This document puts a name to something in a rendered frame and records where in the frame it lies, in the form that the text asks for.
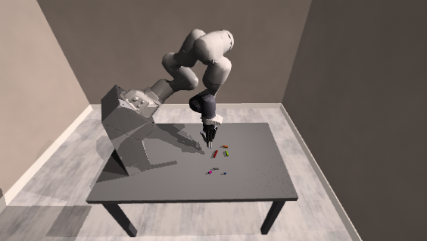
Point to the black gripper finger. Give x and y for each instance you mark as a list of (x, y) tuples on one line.
[(212, 134), (207, 137)]

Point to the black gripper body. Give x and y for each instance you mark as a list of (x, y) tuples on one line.
[(208, 127)]

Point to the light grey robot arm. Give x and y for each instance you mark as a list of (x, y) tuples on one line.
[(209, 49)]

